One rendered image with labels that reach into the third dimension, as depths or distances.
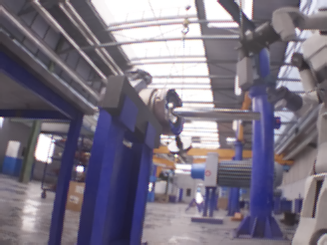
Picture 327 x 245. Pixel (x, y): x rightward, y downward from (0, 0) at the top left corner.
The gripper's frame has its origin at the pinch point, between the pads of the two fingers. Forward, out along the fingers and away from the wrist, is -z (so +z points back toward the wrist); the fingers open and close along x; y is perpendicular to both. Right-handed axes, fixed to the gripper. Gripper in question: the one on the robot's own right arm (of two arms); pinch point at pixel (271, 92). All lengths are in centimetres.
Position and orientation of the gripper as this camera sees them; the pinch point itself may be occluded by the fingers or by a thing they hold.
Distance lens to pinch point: 105.7
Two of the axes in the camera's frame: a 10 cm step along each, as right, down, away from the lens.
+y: 1.2, -9.4, 3.2
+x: -3.6, 2.6, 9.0
